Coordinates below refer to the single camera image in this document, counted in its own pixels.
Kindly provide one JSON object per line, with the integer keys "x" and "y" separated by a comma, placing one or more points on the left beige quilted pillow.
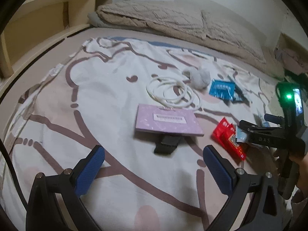
{"x": 168, "y": 17}

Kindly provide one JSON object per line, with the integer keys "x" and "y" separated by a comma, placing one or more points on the blue foil packet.
{"x": 222, "y": 89}

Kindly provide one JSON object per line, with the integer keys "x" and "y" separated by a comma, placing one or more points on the black object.
{"x": 167, "y": 144}

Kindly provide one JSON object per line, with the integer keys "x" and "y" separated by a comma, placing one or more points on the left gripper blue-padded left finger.
{"x": 44, "y": 212}

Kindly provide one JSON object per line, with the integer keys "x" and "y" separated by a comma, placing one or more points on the right beige quilted pillow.
{"x": 232, "y": 38}

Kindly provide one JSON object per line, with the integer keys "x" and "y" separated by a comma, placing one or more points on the pile of clothes on shelf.
{"x": 294, "y": 60}

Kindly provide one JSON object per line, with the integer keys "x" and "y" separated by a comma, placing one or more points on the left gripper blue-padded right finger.
{"x": 263, "y": 212}

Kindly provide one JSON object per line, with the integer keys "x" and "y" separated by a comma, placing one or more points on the red snack packet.
{"x": 224, "y": 135}

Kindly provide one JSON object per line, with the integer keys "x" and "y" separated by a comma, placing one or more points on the person's right hand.
{"x": 302, "y": 163}

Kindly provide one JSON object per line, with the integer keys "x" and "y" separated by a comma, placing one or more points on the pink lavender card box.
{"x": 158, "y": 119}

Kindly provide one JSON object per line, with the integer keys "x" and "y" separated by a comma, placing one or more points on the cartoon-print white blanket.
{"x": 92, "y": 98}

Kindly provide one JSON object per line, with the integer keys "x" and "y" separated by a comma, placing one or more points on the beige duvet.
{"x": 272, "y": 67}

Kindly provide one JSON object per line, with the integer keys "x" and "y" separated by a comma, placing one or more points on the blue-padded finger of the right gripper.
{"x": 274, "y": 119}

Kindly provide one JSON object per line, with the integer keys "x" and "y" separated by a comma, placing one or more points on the wooden low shelf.
{"x": 37, "y": 25}

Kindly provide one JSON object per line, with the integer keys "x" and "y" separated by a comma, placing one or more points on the grey fluffy ball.
{"x": 199, "y": 77}

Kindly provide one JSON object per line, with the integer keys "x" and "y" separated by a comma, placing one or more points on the beige quilted pillow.
{"x": 168, "y": 17}
{"x": 232, "y": 38}

